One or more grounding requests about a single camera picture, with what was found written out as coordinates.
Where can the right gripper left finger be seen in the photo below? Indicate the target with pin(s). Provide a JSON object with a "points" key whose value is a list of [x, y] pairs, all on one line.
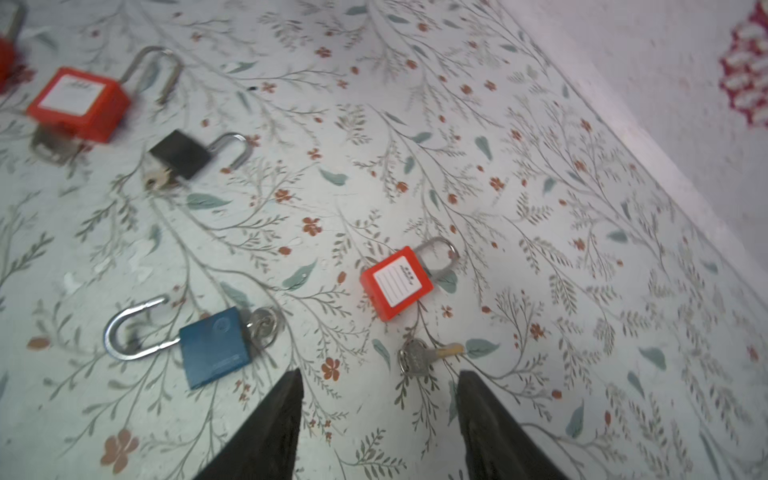
{"points": [[265, 446]]}

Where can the blue padlock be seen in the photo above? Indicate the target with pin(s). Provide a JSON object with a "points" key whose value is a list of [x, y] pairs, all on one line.
{"points": [[210, 348]]}

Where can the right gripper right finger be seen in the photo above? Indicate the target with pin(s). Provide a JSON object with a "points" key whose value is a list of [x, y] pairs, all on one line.
{"points": [[496, 445]]}

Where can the black padlock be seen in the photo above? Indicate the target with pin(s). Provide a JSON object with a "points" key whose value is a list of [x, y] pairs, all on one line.
{"points": [[182, 157]]}

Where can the small brass key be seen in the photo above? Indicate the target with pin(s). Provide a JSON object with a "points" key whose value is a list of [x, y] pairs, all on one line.
{"points": [[415, 357]]}

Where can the red padlock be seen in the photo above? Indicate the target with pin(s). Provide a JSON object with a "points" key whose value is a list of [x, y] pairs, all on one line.
{"points": [[76, 106], [9, 37], [402, 279]]}

